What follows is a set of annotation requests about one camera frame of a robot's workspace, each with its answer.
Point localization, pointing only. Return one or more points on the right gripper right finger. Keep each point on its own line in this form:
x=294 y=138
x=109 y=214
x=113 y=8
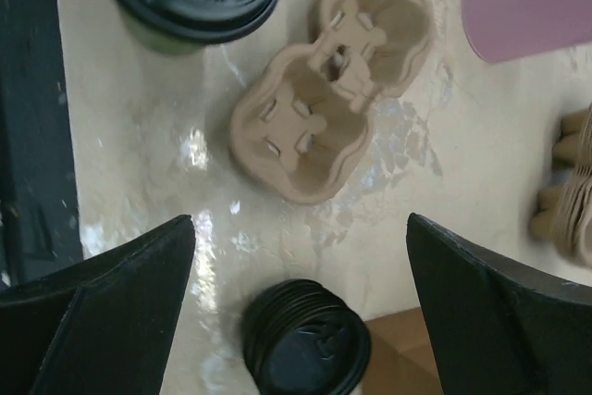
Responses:
x=498 y=326

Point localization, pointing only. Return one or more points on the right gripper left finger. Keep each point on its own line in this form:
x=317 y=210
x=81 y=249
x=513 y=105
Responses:
x=103 y=326

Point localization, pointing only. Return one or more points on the brown pulp cup carrier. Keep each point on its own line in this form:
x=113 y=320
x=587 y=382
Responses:
x=305 y=125

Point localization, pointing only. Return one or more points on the green paper coffee cup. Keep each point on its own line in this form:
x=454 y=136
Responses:
x=158 y=41

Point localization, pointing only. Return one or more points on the brown paper bag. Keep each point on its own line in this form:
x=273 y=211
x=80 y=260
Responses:
x=402 y=360

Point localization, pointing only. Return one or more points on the stack of black lids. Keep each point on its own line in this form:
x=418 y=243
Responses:
x=298 y=337

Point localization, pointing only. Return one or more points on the pink plastic tumbler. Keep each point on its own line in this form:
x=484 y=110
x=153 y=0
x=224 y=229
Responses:
x=504 y=30

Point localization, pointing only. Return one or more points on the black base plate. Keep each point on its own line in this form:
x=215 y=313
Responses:
x=39 y=202

